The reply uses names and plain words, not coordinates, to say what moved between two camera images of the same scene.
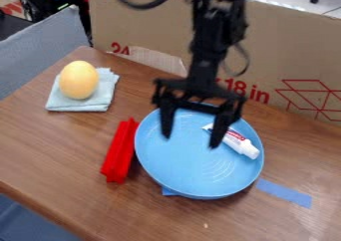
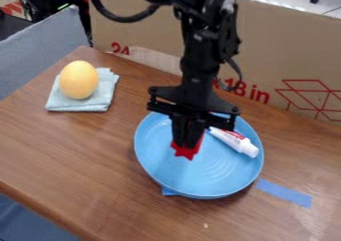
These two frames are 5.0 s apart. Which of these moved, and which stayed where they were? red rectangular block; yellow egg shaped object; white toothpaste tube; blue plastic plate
Moved: red rectangular block
Stayed: yellow egg shaped object; white toothpaste tube; blue plastic plate
